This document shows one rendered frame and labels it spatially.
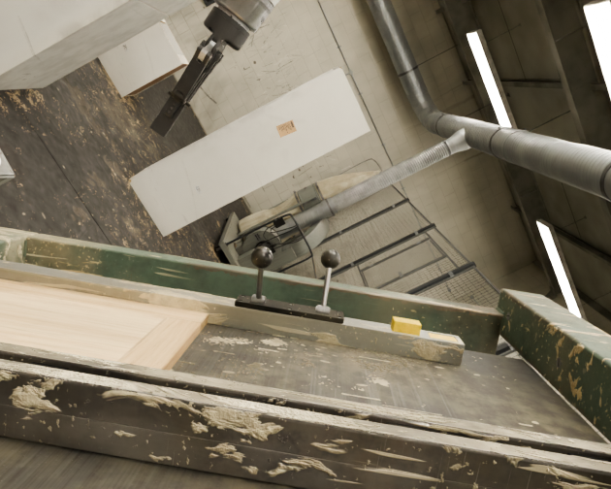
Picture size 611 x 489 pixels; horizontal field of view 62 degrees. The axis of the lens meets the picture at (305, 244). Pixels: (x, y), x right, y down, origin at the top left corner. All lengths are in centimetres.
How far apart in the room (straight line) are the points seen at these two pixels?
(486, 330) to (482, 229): 867
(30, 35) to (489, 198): 802
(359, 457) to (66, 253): 93
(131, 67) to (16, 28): 266
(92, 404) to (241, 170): 403
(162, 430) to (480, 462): 30
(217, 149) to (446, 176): 566
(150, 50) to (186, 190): 174
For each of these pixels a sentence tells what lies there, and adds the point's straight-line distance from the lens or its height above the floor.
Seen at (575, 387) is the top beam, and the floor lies 179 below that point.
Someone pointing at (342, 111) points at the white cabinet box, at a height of 191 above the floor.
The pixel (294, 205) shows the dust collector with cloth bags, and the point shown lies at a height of 98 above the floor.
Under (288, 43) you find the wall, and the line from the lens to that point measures 884.
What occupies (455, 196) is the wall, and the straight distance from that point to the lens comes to 955.
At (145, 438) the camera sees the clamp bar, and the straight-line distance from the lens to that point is 55.
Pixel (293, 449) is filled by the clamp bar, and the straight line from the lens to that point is 53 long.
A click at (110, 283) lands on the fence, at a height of 114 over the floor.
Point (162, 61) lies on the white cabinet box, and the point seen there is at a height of 56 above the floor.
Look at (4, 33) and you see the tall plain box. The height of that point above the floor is 39.
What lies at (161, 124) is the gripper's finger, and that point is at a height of 136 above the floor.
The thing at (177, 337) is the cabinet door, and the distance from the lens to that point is 83.
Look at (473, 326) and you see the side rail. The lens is 123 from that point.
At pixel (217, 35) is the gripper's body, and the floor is 153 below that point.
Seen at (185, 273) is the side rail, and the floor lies 120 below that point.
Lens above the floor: 160
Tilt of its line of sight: 6 degrees down
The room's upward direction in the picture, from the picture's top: 64 degrees clockwise
